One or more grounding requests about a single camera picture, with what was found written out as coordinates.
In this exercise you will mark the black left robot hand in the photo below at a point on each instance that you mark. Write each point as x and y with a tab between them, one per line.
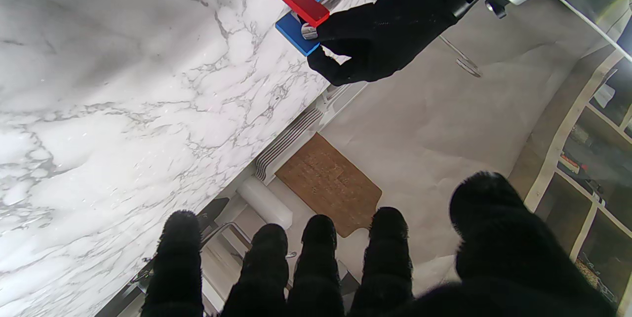
390	30

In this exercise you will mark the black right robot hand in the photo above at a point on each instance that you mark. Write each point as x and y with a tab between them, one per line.
518	267

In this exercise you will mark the red domino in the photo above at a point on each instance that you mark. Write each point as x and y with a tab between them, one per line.
303	5

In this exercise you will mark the chrome kitchen faucet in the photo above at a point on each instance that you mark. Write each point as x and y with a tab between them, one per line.
461	60

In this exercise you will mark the stack of white plates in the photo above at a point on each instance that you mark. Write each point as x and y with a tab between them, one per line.
289	141

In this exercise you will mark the brown wooden cutting board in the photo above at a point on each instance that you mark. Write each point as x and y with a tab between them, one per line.
328	183

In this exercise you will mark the white cylindrical candle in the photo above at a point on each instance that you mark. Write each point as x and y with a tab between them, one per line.
264	202

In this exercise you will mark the large steel stock pot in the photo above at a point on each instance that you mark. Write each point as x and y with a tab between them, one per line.
227	243

